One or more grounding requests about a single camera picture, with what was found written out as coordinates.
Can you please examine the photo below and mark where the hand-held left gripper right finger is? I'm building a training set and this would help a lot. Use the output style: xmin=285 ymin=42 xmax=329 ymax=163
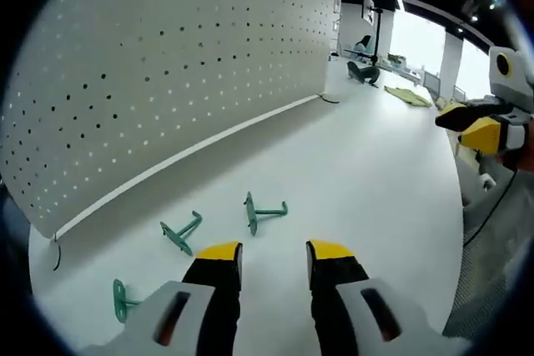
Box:
xmin=305 ymin=239 xmax=472 ymax=356

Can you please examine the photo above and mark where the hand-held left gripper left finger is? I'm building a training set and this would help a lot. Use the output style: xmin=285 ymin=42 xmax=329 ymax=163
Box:
xmin=81 ymin=241 xmax=244 ymax=356

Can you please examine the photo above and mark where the green hook assembly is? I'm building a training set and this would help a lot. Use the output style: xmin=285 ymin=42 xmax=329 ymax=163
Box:
xmin=159 ymin=210 xmax=204 ymax=257
xmin=244 ymin=191 xmax=290 ymax=237
xmin=112 ymin=278 xmax=144 ymax=324

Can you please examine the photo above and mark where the white pegboard mounting plate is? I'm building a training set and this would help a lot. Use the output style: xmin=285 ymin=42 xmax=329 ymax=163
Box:
xmin=0 ymin=0 xmax=341 ymax=273

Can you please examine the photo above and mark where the person's right hand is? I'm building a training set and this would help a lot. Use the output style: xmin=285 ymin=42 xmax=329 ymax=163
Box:
xmin=495 ymin=120 xmax=534 ymax=172

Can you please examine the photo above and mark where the yellow green cloth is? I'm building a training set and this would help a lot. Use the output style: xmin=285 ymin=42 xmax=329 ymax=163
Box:
xmin=383 ymin=85 xmax=434 ymax=109

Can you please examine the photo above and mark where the dark grey object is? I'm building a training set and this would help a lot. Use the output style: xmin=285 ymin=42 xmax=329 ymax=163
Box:
xmin=347 ymin=61 xmax=381 ymax=88

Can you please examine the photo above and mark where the black pole stand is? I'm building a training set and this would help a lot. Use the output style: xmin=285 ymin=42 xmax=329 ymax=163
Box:
xmin=361 ymin=0 xmax=388 ymax=68

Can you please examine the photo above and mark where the grey mesh chair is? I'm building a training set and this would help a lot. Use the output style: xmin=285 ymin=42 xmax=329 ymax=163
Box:
xmin=441 ymin=180 xmax=534 ymax=338

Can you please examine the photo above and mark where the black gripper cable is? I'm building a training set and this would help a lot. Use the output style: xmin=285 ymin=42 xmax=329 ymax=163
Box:
xmin=462 ymin=167 xmax=521 ymax=248

